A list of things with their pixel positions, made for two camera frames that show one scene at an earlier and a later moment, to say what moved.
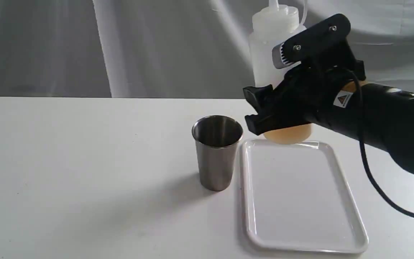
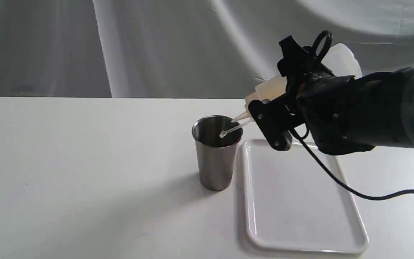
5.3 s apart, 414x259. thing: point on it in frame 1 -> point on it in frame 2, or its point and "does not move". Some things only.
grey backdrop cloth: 54,48 does not move
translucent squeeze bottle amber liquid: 272,24 -> 341,58
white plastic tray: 296,199 does not move
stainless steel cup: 217,139 does not move
